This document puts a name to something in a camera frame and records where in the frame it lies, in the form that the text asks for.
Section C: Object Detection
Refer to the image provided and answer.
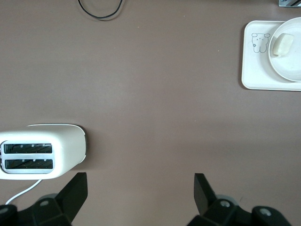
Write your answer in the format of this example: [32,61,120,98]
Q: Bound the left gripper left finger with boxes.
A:
[17,172,88,226]

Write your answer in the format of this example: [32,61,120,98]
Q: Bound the black looped cable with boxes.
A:
[78,0,123,21]

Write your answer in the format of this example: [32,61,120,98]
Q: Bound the white two-slot toaster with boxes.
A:
[0,123,89,181]

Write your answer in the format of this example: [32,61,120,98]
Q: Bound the white toaster power cable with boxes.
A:
[5,179,44,205]

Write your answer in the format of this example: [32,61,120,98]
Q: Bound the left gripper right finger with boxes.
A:
[188,173,291,226]

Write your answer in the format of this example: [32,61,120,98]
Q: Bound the round cream plate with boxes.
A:
[269,16,301,82]

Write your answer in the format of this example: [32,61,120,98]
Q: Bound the aluminium profile bracket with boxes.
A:
[278,0,301,8]

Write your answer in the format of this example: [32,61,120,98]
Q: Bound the cream tray with rabbit print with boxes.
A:
[241,20,301,91]

